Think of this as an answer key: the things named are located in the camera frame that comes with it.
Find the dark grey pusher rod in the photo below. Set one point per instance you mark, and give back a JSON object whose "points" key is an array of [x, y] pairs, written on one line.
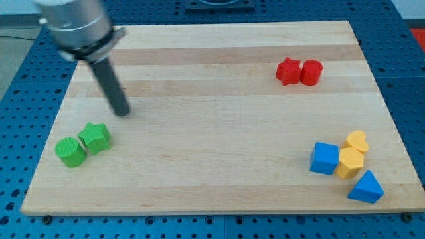
{"points": [[109, 83]]}

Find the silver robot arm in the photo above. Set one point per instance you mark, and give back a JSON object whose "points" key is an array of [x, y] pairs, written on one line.
{"points": [[82, 30]]}

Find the green star block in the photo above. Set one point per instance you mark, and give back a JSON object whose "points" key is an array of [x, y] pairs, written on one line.
{"points": [[95, 137]]}

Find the red star block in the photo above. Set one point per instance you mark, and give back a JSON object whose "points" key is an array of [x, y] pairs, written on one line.
{"points": [[288, 71]]}

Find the wooden board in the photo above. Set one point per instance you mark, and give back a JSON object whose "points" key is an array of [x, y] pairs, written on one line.
{"points": [[212, 131]]}

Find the green cylinder block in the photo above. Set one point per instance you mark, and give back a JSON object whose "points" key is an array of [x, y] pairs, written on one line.
{"points": [[70, 152]]}

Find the red cylinder block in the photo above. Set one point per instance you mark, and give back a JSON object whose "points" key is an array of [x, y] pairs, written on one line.
{"points": [[311, 72]]}

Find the blue cube block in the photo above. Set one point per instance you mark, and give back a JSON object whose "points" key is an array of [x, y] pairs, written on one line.
{"points": [[324, 158]]}

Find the yellow heart block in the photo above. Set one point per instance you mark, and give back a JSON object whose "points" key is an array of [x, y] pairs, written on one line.
{"points": [[357, 140]]}

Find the yellow hexagon block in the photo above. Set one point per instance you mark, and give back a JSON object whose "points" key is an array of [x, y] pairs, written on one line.
{"points": [[350, 163]]}

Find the blue triangle block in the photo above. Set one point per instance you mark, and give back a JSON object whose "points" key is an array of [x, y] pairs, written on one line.
{"points": [[367, 189]]}

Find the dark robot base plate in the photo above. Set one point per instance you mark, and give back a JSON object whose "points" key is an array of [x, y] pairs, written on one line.
{"points": [[219, 4]]}

